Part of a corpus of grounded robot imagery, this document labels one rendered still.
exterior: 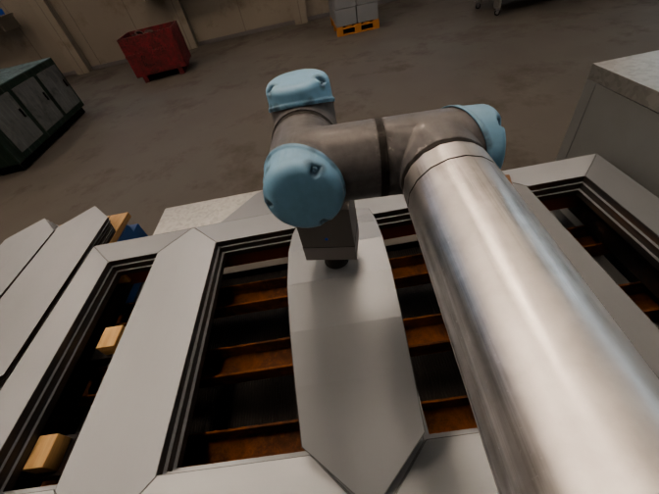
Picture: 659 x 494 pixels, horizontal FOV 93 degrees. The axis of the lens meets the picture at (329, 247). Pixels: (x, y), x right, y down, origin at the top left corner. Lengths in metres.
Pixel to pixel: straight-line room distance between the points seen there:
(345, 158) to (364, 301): 0.29
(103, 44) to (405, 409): 10.02
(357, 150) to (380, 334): 0.31
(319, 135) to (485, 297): 0.20
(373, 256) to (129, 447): 0.55
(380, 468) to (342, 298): 0.24
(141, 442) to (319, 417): 0.35
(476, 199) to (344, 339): 0.35
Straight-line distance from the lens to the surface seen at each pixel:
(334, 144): 0.29
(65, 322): 1.06
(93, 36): 10.20
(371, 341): 0.51
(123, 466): 0.75
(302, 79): 0.38
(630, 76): 1.21
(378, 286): 0.53
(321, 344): 0.52
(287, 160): 0.27
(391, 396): 0.52
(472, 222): 0.20
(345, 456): 0.54
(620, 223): 1.04
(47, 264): 1.36
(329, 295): 0.53
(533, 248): 0.19
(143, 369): 0.82
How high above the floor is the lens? 1.45
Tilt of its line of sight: 45 degrees down
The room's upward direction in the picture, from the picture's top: 13 degrees counter-clockwise
